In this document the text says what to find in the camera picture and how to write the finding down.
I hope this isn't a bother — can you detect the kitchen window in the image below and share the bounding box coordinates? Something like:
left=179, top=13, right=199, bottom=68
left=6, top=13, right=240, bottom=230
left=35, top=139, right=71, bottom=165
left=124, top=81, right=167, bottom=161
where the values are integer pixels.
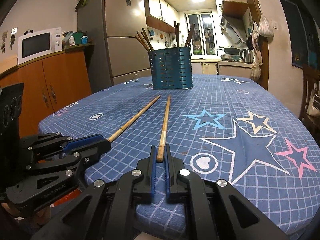
left=186, top=12, right=216, bottom=56

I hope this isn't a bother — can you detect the red plastic bag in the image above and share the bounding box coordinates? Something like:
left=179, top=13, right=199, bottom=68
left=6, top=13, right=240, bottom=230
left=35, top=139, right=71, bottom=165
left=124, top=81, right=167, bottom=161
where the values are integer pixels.
left=50, top=189, right=81, bottom=207

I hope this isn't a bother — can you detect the orange wooden cabinet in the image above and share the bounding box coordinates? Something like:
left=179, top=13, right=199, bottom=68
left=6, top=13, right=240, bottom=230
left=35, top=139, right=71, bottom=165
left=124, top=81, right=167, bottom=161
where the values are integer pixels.
left=1, top=44, right=94, bottom=137

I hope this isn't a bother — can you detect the blue star-pattern tablecloth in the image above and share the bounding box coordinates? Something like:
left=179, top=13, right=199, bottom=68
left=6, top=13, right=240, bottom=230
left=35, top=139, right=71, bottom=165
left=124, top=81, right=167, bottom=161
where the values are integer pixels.
left=39, top=75, right=319, bottom=239

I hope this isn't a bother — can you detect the teal perforated utensil holder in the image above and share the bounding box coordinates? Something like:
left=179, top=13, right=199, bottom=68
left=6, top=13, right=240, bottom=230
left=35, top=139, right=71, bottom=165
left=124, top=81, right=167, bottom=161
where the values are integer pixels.
left=148, top=47, right=193, bottom=90

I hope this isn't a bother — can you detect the green container on cabinet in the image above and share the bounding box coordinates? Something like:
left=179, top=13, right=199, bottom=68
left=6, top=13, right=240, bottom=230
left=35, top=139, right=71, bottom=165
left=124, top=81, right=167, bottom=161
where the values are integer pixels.
left=73, top=33, right=83, bottom=45

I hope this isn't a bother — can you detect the white microwave oven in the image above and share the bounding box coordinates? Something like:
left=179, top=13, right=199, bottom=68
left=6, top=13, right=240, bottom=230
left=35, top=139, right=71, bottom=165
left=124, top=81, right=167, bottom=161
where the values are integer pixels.
left=17, top=27, right=62, bottom=64

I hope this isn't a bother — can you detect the silver refrigerator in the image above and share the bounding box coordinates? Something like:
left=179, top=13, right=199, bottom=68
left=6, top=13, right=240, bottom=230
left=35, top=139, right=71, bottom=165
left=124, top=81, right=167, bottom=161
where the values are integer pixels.
left=77, top=0, right=151, bottom=93

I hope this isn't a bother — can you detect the wooden chair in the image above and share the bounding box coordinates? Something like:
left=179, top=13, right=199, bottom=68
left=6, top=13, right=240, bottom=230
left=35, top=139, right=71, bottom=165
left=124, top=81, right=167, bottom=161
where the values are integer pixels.
left=298, top=64, right=319, bottom=140

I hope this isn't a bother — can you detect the steel electric kettle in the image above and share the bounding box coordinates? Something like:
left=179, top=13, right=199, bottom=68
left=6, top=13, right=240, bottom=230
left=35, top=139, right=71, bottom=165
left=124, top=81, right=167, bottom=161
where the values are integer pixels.
left=239, top=48, right=253, bottom=63

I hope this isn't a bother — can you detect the black wok on stove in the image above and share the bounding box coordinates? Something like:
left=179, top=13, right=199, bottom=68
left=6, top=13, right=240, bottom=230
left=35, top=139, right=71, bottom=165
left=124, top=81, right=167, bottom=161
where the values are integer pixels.
left=215, top=46, right=240, bottom=55

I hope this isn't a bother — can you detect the range hood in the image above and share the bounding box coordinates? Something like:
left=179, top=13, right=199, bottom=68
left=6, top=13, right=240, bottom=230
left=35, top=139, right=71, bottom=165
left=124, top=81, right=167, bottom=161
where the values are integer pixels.
left=221, top=15, right=247, bottom=46

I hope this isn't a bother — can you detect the white hanging plastic bag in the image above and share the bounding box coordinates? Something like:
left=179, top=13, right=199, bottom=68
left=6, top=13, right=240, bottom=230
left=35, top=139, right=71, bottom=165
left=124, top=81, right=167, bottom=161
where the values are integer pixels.
left=259, top=14, right=274, bottom=38

